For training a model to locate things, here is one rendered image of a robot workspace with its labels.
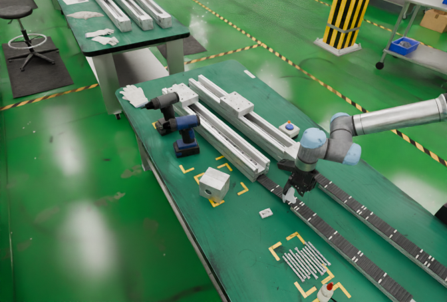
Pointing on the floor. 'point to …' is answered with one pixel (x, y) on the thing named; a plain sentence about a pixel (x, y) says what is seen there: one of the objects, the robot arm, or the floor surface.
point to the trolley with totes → (412, 54)
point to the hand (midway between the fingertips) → (290, 194)
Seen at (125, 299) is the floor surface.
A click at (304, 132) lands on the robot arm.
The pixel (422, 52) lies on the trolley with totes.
